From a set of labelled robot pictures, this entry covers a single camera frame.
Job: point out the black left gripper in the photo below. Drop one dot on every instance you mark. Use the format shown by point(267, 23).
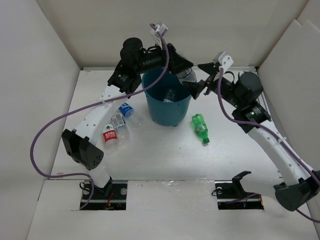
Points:
point(177, 62)

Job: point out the black cap clear bottle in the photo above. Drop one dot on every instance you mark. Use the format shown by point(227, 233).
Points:
point(187, 75)

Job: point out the clear white cap bottle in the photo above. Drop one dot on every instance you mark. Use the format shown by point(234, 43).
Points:
point(121, 129)

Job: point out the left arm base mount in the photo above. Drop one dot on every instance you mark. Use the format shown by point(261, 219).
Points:
point(115, 198)

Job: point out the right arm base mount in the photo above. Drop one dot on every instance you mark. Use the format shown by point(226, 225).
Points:
point(230, 195)

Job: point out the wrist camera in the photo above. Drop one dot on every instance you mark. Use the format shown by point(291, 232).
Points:
point(223, 60)
point(157, 30)

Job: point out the red label water bottle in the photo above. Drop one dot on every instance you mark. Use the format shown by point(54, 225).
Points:
point(110, 138)

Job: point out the teal plastic bin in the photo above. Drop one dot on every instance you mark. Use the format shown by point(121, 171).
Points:
point(168, 114)

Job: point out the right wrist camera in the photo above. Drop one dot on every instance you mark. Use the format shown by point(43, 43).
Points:
point(223, 60)

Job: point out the clear water bottle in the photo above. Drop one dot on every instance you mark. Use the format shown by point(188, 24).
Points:
point(171, 96)

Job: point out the blue label water bottle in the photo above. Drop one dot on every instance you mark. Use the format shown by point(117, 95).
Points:
point(131, 116)

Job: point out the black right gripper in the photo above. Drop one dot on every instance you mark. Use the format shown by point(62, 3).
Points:
point(195, 88)

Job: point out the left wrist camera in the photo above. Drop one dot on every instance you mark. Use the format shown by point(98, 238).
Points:
point(157, 30)

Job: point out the green plastic bottle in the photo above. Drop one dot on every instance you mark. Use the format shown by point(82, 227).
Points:
point(200, 127)

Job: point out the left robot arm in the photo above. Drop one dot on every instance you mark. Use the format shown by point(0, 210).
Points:
point(80, 143)

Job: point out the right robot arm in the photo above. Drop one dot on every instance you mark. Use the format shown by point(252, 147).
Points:
point(238, 102)

